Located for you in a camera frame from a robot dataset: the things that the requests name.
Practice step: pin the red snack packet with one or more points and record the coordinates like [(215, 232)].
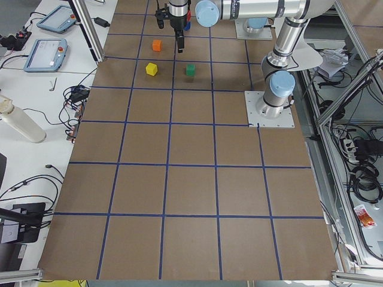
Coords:
[(363, 216)]

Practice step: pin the blue wooden block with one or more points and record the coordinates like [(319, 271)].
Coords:
[(188, 26)]

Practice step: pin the green wooden block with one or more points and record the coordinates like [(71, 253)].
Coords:
[(190, 70)]

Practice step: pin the far teach pendant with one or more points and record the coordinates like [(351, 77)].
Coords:
[(59, 20)]

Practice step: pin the yellow wooden block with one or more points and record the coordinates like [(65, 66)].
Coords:
[(151, 69)]

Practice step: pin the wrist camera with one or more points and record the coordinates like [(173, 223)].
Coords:
[(161, 15)]

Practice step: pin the near teach pendant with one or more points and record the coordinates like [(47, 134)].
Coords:
[(46, 55)]

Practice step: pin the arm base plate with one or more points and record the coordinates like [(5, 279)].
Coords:
[(260, 114), (265, 35)]

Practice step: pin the red wooden block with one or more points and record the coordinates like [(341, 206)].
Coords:
[(189, 16)]

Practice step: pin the white bottle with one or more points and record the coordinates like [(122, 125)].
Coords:
[(21, 122)]

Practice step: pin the orange wooden block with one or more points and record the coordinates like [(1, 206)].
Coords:
[(157, 45)]

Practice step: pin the teach pendant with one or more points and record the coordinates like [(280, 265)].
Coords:
[(59, 20), (46, 55)]

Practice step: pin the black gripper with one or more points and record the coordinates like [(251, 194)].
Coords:
[(178, 23)]

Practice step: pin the allen key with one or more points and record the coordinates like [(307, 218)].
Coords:
[(53, 84)]

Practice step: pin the aluminium frame post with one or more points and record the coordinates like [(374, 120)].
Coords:
[(83, 17)]

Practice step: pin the black power adapter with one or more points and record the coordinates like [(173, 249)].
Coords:
[(101, 22)]

